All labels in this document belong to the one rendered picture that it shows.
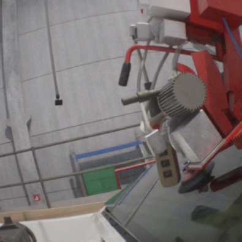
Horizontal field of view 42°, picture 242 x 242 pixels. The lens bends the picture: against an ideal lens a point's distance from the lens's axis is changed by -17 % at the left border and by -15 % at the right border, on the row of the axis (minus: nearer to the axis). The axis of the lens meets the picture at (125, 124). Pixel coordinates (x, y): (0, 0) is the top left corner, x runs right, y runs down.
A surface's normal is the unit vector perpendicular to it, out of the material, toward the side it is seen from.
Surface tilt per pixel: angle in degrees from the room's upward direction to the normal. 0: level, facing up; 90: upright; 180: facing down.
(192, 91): 90
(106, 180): 90
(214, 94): 90
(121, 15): 90
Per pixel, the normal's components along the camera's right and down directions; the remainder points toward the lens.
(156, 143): 0.29, 0.01
